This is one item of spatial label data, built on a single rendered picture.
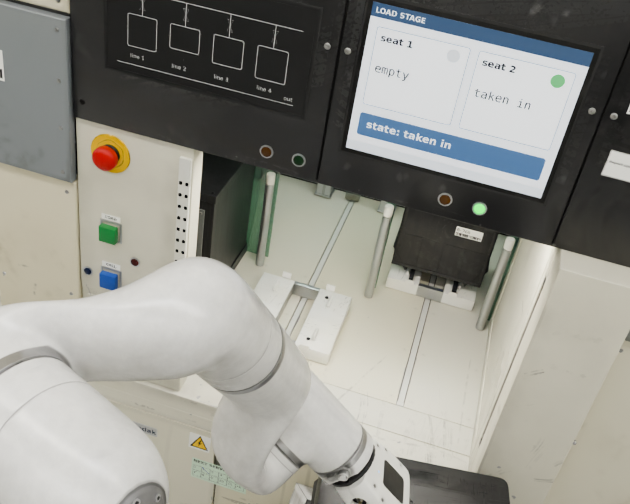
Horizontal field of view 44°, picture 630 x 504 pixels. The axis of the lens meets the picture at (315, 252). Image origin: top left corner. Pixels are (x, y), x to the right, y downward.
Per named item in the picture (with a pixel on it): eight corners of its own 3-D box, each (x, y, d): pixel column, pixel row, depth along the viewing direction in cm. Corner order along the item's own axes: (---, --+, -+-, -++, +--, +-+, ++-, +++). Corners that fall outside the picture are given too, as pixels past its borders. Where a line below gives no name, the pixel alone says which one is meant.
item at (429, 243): (380, 275, 185) (409, 158, 167) (396, 231, 202) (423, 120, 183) (482, 303, 182) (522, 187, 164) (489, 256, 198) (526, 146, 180)
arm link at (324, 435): (319, 489, 96) (373, 436, 97) (252, 422, 91) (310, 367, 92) (295, 459, 103) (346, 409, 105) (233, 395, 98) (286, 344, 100)
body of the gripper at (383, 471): (366, 478, 95) (415, 530, 100) (371, 416, 104) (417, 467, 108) (317, 496, 99) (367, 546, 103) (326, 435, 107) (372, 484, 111)
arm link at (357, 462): (359, 463, 95) (373, 478, 96) (365, 410, 102) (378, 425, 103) (305, 485, 98) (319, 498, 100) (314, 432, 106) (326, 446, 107)
